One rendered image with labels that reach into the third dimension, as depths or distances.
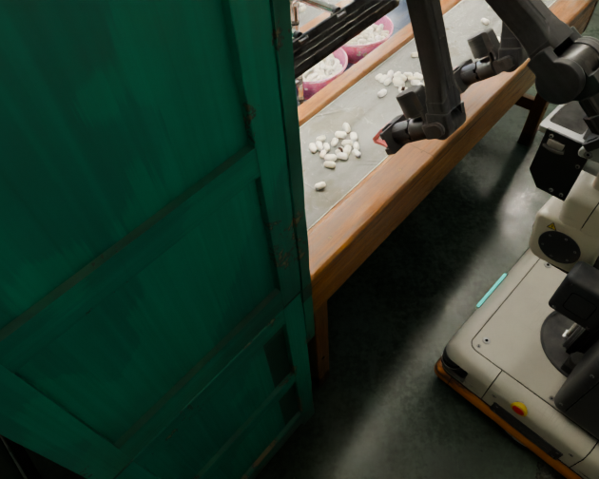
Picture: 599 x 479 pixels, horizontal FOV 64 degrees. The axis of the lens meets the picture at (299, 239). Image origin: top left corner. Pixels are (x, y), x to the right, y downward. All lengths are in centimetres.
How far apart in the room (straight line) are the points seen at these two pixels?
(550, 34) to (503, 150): 179
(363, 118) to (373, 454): 113
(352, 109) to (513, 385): 100
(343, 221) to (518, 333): 75
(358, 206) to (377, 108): 46
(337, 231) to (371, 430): 82
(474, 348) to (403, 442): 42
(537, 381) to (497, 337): 17
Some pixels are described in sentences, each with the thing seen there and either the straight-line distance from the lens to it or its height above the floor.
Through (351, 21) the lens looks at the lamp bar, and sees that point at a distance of 140.
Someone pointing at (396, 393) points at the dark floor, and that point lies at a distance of 186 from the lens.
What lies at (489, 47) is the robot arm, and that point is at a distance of 151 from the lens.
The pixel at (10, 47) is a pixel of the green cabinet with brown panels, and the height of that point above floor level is 155.
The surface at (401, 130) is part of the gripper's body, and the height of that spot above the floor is 95.
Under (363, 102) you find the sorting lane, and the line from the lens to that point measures 168.
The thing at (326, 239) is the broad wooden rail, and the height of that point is 76.
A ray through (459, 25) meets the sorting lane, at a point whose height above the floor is 74.
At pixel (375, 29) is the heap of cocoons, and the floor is 72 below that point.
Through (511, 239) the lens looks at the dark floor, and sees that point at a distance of 233.
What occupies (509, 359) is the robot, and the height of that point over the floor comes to 28.
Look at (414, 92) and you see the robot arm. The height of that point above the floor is 106.
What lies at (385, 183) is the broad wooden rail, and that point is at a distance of 136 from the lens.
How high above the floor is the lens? 174
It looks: 52 degrees down
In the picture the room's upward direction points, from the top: 6 degrees counter-clockwise
